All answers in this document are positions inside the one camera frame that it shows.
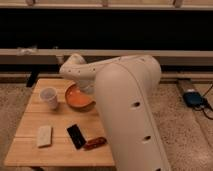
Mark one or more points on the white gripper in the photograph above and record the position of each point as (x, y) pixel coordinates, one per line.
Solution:
(87, 88)

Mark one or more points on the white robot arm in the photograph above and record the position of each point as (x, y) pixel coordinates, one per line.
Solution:
(121, 87)

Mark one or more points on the orange bowl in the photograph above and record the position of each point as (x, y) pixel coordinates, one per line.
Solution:
(75, 98)

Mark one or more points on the white paper cup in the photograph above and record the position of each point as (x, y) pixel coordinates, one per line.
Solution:
(49, 96)

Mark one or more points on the black smartphone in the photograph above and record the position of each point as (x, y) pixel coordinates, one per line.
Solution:
(76, 136)

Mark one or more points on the reddish brown oblong object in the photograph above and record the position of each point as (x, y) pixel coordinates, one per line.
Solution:
(95, 143)

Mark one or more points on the beige sponge block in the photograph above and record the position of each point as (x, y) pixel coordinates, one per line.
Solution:
(44, 136)

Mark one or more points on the dark blue box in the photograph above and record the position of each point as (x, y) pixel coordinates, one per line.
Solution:
(192, 98)

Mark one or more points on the long wall rail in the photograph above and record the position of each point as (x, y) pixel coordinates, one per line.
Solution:
(51, 56)

